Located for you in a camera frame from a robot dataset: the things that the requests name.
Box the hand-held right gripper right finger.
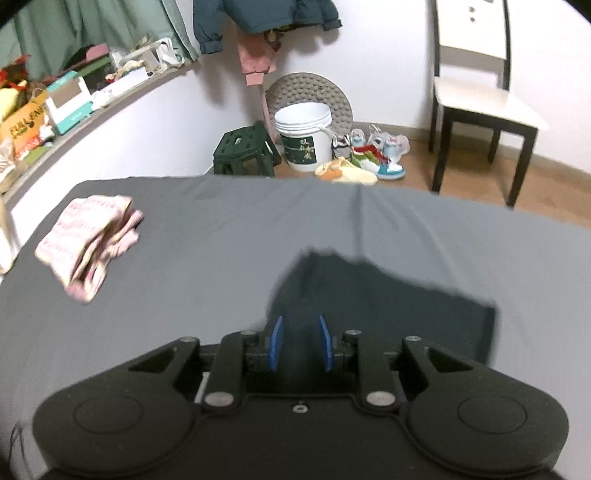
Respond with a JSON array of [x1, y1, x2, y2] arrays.
[[318, 314, 478, 411]]

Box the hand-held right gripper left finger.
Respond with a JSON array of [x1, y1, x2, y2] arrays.
[[124, 316, 284, 412]]

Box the dark grey garment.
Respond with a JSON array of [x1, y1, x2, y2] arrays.
[[265, 249, 502, 370]]

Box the pink striped knit sweater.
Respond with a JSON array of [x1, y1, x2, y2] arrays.
[[34, 195, 145, 304]]

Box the bed with grey sheet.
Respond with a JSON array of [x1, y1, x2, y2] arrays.
[[0, 175, 591, 462]]

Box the yellow slipper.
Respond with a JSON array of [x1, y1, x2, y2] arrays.
[[315, 158, 346, 179], [332, 166, 379, 185]]

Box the dark green plastic stool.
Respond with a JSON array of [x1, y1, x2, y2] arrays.
[[212, 121, 282, 178]]

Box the white plastic bucket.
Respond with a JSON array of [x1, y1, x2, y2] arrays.
[[274, 103, 333, 172]]

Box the round grey studded board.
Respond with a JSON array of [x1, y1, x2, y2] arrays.
[[265, 72, 354, 144]]

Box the pink hanging garment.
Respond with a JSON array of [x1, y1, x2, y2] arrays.
[[238, 30, 280, 87]]

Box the white teal cardboard box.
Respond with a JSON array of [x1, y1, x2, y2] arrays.
[[44, 71, 93, 136]]

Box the dark teal jacket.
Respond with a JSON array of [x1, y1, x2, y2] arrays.
[[192, 0, 343, 55]]

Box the yellow cardboard box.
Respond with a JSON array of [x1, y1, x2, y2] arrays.
[[0, 90, 51, 148]]

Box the yellow plush toy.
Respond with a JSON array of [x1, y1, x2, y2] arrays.
[[0, 88, 21, 123]]

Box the green curtain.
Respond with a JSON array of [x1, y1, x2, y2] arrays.
[[0, 0, 200, 86]]

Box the white chair with black frame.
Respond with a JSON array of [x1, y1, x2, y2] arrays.
[[428, 0, 550, 208]]

